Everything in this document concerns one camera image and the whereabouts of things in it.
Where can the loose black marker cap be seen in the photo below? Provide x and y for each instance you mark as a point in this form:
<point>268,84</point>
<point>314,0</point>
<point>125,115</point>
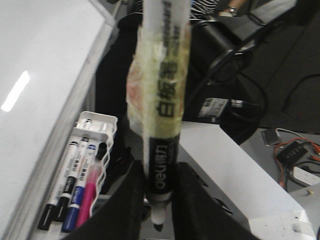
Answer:
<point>102,149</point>

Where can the white table block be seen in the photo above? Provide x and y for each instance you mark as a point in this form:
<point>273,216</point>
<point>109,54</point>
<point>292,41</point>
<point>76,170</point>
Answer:
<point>255,199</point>

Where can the blue whiteboard marker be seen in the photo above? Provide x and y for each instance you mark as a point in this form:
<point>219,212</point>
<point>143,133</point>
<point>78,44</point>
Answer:
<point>69,223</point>

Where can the taped black whiteboard marker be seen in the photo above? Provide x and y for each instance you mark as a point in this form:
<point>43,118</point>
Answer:
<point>155,93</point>

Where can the black electronics box with wires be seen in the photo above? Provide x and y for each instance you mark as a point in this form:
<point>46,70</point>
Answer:
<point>287,154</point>

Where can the white plastic marker tray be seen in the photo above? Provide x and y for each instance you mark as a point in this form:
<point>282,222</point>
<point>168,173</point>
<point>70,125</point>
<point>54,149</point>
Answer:
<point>99,128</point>

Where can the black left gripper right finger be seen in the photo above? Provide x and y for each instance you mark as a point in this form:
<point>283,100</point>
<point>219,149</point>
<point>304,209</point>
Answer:
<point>197,216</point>

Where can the black capped whiteboard marker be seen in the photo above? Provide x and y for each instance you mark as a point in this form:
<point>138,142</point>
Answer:
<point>62,173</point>

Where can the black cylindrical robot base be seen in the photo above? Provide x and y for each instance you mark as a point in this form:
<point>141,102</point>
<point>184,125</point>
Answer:
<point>215,53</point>

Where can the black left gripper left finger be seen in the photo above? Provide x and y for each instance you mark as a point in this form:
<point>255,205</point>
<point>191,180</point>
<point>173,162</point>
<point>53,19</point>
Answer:
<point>120,217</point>

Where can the pink highlighter marker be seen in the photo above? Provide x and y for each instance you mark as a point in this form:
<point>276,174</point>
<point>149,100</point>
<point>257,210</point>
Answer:
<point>89,194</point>

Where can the white whiteboard with aluminium frame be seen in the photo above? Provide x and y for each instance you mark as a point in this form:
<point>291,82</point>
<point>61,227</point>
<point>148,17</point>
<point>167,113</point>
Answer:
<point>49,52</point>

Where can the seated person in black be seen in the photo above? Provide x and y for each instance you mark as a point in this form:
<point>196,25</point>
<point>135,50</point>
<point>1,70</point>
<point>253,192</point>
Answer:
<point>111,80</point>

